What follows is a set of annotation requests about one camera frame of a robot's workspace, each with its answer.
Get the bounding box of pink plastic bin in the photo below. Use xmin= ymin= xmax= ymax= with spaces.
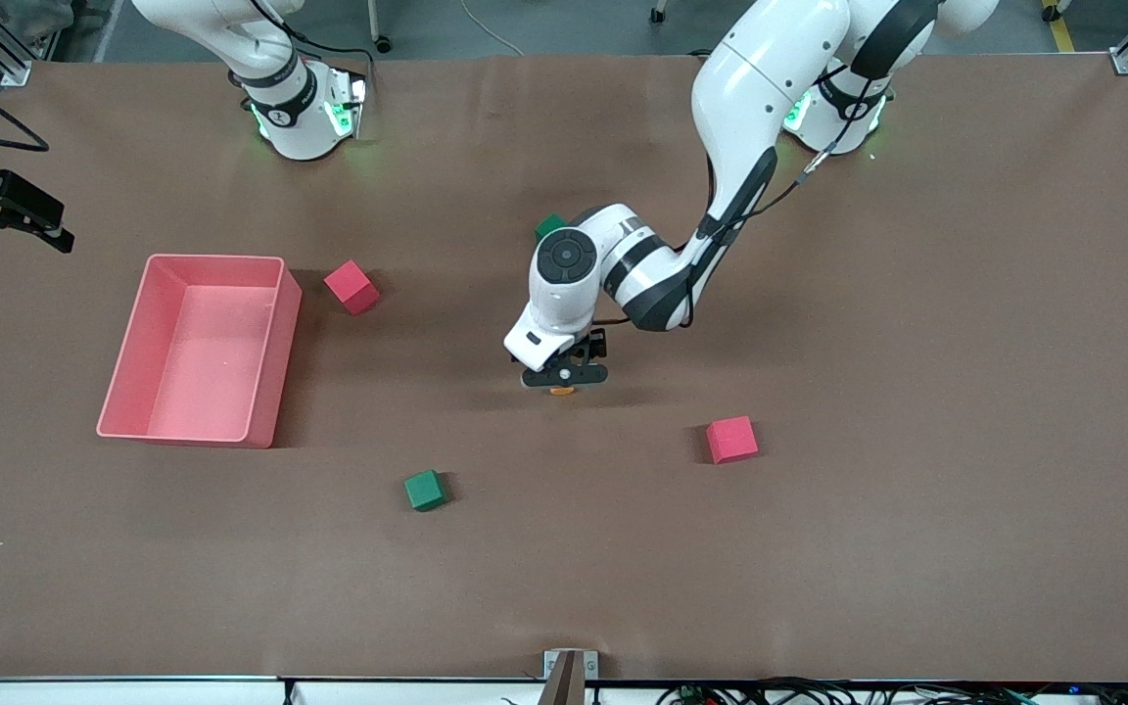
xmin=96 ymin=253 xmax=304 ymax=449

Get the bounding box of white floor cable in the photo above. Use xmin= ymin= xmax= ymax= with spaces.
xmin=459 ymin=0 xmax=526 ymax=58

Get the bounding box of white table edge rail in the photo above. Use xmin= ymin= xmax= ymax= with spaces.
xmin=0 ymin=675 xmax=545 ymax=705

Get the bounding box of metal bracket with post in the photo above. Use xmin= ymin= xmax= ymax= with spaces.
xmin=542 ymin=649 xmax=599 ymax=705

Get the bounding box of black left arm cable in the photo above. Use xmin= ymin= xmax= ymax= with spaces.
xmin=686 ymin=59 xmax=893 ymax=329

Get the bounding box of pink cube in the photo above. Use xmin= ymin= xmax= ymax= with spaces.
xmin=705 ymin=415 xmax=760 ymax=465
xmin=323 ymin=259 xmax=381 ymax=316

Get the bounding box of black cable bundle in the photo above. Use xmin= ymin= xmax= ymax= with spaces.
xmin=657 ymin=678 xmax=1128 ymax=705

